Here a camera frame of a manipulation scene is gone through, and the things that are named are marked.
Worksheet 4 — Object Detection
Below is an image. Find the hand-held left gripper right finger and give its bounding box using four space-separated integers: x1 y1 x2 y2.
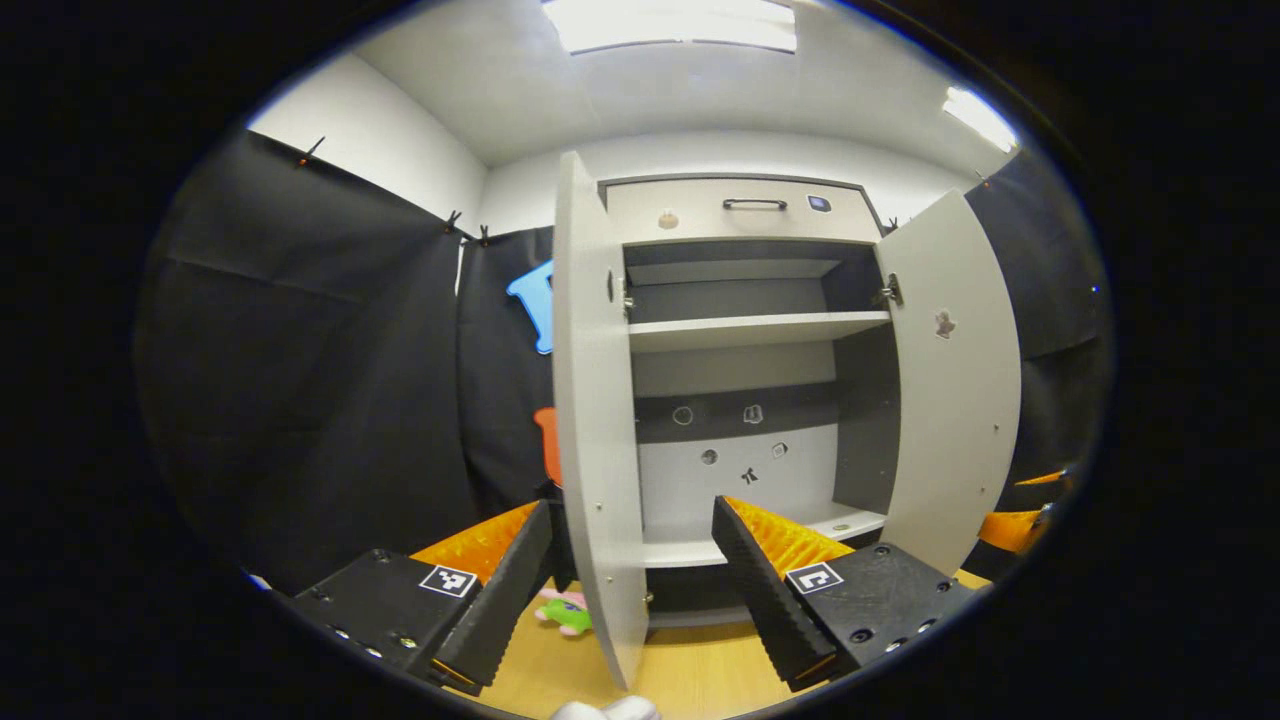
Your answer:
710 493 979 693

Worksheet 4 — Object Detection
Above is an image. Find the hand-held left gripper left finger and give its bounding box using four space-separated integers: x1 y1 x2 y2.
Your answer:
290 498 553 698

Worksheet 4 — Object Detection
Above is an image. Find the grey cabinet door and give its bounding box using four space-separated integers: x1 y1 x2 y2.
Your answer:
552 150 651 691
875 188 1023 576

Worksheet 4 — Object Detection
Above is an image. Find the grey double-door shoe cabinet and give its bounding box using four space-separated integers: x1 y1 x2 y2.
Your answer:
597 173 901 631

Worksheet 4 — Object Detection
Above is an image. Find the pink and green plush toy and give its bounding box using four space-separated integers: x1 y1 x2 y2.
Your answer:
535 588 594 638

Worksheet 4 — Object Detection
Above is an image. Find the black backdrop cloth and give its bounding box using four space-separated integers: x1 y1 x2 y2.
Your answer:
135 128 1116 601

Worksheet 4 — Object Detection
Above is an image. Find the small ceiling light panel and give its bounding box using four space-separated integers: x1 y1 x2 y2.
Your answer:
940 85 1021 154

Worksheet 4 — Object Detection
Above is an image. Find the large ceiling light panel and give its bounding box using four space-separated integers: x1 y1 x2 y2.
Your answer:
540 0 799 56

